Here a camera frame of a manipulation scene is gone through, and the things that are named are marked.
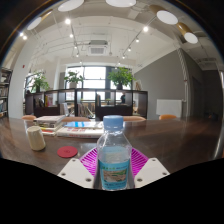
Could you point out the cream paper cup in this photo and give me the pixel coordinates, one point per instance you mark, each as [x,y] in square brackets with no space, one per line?
[36,138]

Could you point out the group of ceiling lights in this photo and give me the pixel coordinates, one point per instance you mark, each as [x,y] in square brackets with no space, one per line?
[166,16]

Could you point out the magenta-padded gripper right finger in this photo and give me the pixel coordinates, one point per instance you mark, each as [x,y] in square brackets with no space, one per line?
[150,170]

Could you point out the grey bookshelf with books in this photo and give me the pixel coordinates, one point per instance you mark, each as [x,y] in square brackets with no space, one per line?
[4,93]

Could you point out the dark open shelf unit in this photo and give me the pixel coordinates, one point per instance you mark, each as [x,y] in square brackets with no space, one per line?
[46,110]

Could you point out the flat round red coaster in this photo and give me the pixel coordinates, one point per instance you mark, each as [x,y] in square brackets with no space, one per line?
[67,152]

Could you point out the row of potted plants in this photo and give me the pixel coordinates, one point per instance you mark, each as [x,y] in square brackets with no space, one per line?
[120,76]

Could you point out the white ceiling air conditioner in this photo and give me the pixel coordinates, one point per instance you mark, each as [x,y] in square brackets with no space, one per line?
[98,49]

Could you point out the stack of books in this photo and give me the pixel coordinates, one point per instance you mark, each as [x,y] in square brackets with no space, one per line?
[49,121]

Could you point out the group of orange chairs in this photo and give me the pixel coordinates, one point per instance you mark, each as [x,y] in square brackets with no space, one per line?
[167,117]

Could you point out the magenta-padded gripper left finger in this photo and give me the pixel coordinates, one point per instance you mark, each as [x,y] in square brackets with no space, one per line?
[75,171]

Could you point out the clear blue-capped water bottle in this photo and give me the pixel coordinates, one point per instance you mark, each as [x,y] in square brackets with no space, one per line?
[114,160]

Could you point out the white wall panel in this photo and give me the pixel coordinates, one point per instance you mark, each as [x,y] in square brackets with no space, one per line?
[168,108]

